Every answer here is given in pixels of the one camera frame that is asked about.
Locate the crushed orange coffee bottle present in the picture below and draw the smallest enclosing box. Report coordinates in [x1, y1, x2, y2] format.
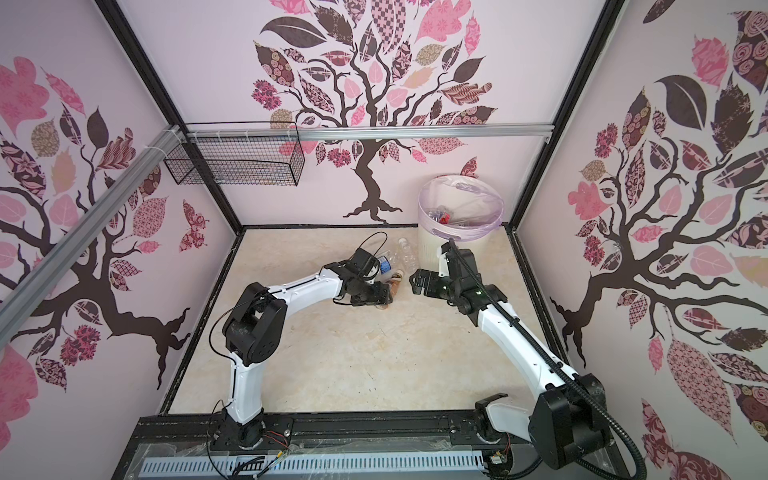
[388, 270, 404, 297]

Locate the clear bottle with blue cap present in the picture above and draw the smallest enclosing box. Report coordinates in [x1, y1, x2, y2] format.
[377, 253, 396, 274]

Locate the clear bottle with white cap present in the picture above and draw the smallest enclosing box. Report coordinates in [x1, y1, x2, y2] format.
[397, 237, 418, 273]

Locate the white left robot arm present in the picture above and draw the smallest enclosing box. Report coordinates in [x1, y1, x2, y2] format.
[219, 265, 393, 450]

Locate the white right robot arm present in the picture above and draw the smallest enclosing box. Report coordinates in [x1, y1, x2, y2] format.
[409, 241, 612, 469]

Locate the white bin with purple liner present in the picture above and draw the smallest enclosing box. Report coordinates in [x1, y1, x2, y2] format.
[417, 175, 505, 270]

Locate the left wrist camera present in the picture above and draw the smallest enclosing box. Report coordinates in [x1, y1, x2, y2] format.
[347, 247, 380, 281]

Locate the aluminium rail on back wall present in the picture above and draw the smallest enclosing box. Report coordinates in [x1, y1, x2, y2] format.
[187, 123, 554, 141]

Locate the aluminium rail on wall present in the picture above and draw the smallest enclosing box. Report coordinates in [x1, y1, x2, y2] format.
[187, 123, 554, 141]
[1, 125, 183, 346]

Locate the black wire mesh basket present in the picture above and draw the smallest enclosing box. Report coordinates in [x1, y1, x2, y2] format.
[164, 120, 305, 187]

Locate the black corrugated cable conduit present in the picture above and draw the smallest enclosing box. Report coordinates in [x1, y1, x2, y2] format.
[446, 238, 648, 480]

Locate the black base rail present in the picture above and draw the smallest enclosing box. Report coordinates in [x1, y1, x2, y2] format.
[114, 400, 629, 479]

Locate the white slotted cable duct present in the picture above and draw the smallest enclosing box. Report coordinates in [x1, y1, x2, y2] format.
[137, 451, 484, 479]

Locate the black corner frame post right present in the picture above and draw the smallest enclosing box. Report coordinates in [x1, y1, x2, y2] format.
[507, 0, 626, 232]

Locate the black corner frame post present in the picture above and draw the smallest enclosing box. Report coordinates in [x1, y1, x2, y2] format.
[507, 0, 626, 232]
[95, 0, 244, 236]

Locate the aluminium rail on left wall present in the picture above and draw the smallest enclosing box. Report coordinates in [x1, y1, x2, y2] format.
[1, 125, 183, 346]

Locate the black corner frame post left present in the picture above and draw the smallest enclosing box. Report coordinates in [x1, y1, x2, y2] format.
[95, 0, 244, 236]

